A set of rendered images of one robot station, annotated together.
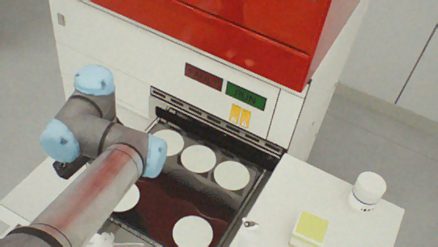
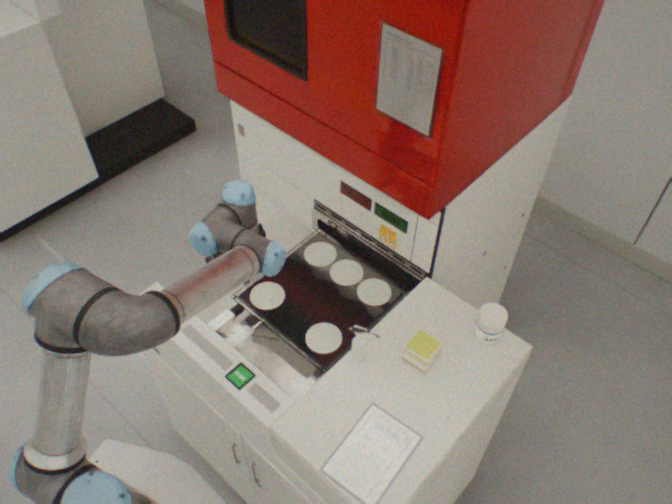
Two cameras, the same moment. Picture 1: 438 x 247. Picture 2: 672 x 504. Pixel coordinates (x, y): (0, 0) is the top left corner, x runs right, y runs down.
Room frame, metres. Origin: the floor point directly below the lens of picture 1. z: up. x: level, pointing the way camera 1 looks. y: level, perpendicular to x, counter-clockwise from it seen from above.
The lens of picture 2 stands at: (-0.24, -0.33, 2.33)
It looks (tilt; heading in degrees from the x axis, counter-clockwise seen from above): 49 degrees down; 19
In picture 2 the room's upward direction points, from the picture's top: 2 degrees clockwise
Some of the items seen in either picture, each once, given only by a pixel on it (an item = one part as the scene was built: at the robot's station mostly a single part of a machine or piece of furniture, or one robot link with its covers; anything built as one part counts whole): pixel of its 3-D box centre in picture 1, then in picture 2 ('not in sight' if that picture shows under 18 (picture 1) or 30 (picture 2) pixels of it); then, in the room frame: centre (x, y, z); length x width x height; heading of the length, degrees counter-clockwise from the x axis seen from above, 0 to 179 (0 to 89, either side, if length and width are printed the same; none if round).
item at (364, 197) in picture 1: (365, 193); (490, 324); (0.76, -0.40, 1.01); 0.07 x 0.07 x 0.10
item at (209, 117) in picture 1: (213, 119); (366, 237); (0.98, 0.02, 0.96); 0.44 x 0.01 x 0.02; 69
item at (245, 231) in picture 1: (249, 232); (363, 340); (0.58, -0.11, 1.03); 0.06 x 0.04 x 0.13; 159
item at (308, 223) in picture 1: (308, 234); (422, 351); (0.62, -0.25, 1.00); 0.07 x 0.07 x 0.07; 72
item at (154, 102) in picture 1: (210, 135); (364, 252); (0.97, 0.02, 0.89); 0.44 x 0.02 x 0.10; 69
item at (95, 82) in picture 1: (95, 95); (239, 205); (0.67, 0.25, 1.29); 0.09 x 0.08 x 0.11; 170
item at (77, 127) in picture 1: (79, 132); (219, 233); (0.57, 0.25, 1.29); 0.11 x 0.11 x 0.08; 80
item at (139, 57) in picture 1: (165, 78); (325, 193); (1.05, 0.18, 1.02); 0.82 x 0.03 x 0.40; 69
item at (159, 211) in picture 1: (178, 184); (322, 293); (0.77, 0.08, 0.90); 0.34 x 0.34 x 0.01; 69
